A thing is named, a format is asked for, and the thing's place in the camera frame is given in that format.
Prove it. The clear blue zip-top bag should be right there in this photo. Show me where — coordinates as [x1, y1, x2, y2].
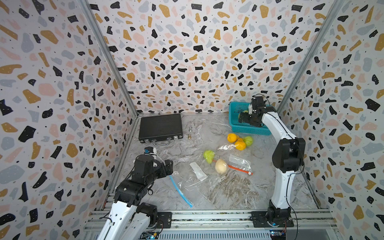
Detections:
[170, 162, 235, 208]

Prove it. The green apple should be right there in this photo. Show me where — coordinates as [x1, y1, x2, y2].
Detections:
[203, 150, 215, 164]

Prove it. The beige round fruit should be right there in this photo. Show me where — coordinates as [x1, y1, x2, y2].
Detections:
[215, 159, 229, 175]

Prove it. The clear red zip-top bag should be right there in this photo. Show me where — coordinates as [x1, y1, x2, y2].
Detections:
[213, 155, 253, 176]

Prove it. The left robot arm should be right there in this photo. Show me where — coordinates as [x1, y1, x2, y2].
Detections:
[98, 154, 174, 240]

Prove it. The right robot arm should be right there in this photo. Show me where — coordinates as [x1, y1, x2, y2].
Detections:
[239, 104, 306, 227]

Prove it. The teal plastic basket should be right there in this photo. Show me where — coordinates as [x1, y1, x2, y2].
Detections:
[229, 102, 271, 136]

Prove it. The green lime fruit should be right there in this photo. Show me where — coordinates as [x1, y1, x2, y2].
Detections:
[243, 136, 254, 147]

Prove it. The yellow lemon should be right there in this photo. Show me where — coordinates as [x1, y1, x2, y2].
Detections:
[227, 133, 239, 143]

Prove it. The orange fruit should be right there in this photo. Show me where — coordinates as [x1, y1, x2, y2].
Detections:
[235, 138, 247, 151]

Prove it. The black briefcase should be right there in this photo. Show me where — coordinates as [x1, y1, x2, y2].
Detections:
[138, 114, 184, 144]

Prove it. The green circuit board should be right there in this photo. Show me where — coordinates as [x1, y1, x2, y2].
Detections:
[139, 232, 160, 240]

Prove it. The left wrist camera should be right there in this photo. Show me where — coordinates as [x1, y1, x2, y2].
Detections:
[144, 147, 157, 156]

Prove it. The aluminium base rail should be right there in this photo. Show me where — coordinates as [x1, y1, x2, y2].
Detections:
[82, 210, 340, 240]

